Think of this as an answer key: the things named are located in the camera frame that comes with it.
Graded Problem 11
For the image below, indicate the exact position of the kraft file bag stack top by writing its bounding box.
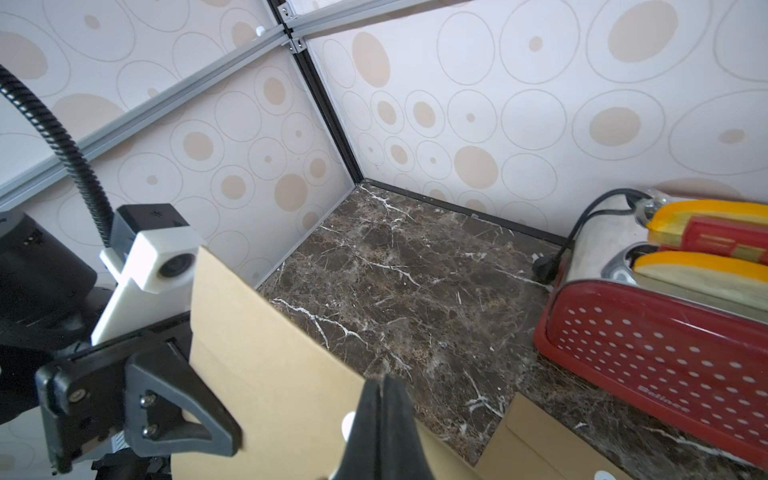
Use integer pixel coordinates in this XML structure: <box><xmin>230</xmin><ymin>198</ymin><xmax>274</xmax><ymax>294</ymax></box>
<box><xmin>475</xmin><ymin>393</ymin><xmax>631</xmax><ymax>480</ymax></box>

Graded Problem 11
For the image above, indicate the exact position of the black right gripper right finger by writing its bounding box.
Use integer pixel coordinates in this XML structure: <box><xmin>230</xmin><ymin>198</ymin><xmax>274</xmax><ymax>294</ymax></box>
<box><xmin>381</xmin><ymin>376</ymin><xmax>434</xmax><ymax>480</ymax></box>

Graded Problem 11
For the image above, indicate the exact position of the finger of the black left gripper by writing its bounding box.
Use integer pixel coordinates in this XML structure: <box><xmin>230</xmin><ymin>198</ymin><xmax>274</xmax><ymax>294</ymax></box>
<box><xmin>123</xmin><ymin>342</ymin><xmax>242</xmax><ymax>457</ymax></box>

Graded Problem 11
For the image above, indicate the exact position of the black toaster power cord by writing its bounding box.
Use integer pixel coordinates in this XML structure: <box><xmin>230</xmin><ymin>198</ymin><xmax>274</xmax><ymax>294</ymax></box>
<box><xmin>530</xmin><ymin>187</ymin><xmax>652</xmax><ymax>285</ymax></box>

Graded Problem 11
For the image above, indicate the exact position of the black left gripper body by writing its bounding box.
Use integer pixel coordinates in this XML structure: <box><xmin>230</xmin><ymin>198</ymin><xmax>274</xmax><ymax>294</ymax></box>
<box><xmin>1</xmin><ymin>212</ymin><xmax>191</xmax><ymax>474</ymax></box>

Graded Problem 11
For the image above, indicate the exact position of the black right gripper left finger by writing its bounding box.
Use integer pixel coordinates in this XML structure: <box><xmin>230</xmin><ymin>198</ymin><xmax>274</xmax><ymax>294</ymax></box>
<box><xmin>332</xmin><ymin>380</ymin><xmax>381</xmax><ymax>480</ymax></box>

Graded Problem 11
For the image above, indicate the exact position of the aluminium rail left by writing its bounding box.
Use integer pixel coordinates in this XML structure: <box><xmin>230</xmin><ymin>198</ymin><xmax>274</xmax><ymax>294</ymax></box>
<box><xmin>1</xmin><ymin>26</ymin><xmax>288</xmax><ymax>210</ymax></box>

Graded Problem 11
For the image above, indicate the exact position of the black corrugated cable conduit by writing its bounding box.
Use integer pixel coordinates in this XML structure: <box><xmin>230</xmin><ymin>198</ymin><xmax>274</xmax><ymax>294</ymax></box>
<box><xmin>0</xmin><ymin>64</ymin><xmax>116</xmax><ymax>248</ymax></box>

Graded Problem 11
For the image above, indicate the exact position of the red toaster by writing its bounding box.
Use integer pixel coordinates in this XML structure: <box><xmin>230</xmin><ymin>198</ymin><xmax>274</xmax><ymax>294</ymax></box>
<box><xmin>533</xmin><ymin>188</ymin><xmax>767</xmax><ymax>468</ymax></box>

